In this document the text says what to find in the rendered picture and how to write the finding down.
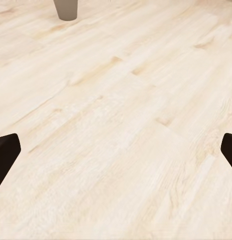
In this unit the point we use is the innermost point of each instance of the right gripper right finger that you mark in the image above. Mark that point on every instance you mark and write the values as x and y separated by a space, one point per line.
226 147

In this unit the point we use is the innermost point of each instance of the trash can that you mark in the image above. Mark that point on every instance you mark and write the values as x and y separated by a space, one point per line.
67 9

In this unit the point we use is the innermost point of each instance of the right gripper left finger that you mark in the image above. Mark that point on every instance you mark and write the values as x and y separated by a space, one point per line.
10 148

